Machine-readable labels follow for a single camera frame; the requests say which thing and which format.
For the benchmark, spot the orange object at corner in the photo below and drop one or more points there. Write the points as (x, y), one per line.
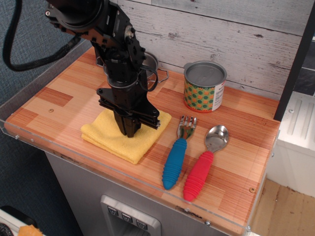
(29, 230)

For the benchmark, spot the small metal pot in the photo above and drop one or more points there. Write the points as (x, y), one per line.
(151, 61)

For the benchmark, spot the red handled spoon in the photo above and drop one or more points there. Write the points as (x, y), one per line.
(215, 140)

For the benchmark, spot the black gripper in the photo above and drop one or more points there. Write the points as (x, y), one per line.
(131, 108)

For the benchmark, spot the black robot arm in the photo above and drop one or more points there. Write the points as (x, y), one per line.
(110, 32)

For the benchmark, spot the black vertical post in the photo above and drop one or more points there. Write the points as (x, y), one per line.
(296, 66)

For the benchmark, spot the silver toy cabinet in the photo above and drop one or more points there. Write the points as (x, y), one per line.
(117, 198)

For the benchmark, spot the white toy appliance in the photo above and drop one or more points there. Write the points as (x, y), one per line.
(292, 162)

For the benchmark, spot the clear acrylic table guard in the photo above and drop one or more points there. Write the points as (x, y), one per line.
(50, 111)

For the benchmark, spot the blue handled fork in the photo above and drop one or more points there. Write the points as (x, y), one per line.
(173, 165)

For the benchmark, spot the yellow cloth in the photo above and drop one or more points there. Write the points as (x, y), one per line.
(104, 133)

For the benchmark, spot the patterned tin can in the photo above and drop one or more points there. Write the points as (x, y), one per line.
(204, 85)

